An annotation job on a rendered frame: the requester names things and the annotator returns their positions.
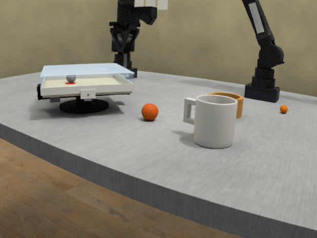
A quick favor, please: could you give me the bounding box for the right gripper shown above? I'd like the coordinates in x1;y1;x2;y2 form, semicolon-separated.
109;6;141;52

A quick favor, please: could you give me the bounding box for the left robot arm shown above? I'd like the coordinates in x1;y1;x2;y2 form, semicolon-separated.
242;0;285;95

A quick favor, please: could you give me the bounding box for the orange ball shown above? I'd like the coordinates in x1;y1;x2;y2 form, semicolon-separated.
280;105;288;113
142;103;159;120

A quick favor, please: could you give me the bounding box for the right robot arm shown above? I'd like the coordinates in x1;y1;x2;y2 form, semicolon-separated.
111;0;157;72

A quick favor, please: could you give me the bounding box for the white mug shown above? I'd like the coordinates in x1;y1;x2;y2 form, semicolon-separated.
183;95;238;149

